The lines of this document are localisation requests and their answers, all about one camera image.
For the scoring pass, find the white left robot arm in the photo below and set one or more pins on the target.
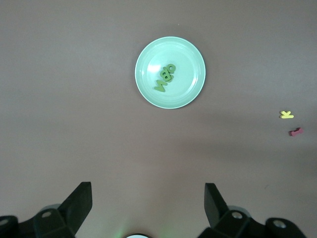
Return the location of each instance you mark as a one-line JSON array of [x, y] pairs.
[[136, 236]]

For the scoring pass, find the green foam letter P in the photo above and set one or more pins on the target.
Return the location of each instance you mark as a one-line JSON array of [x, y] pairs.
[[170, 72]]

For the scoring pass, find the dark red foam letter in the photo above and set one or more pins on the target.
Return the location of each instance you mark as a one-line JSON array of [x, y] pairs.
[[295, 132]]

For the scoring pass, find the brown table cover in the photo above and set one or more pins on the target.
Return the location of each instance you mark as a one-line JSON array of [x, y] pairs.
[[74, 99]]

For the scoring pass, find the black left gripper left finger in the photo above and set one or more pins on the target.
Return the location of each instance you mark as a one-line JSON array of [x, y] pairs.
[[79, 205]]

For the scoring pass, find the green foam letter B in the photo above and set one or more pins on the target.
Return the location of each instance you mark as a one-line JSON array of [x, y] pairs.
[[169, 78]]

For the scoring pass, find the green foam letter N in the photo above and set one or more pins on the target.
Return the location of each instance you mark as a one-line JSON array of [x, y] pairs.
[[161, 86]]

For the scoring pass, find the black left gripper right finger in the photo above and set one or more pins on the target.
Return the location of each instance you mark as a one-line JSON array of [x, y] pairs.
[[213, 205]]

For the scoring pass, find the green plate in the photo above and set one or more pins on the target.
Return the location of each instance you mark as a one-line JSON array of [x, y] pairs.
[[185, 74]]

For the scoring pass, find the yellow foam letter k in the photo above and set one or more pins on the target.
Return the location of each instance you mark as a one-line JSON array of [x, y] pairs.
[[286, 115]]

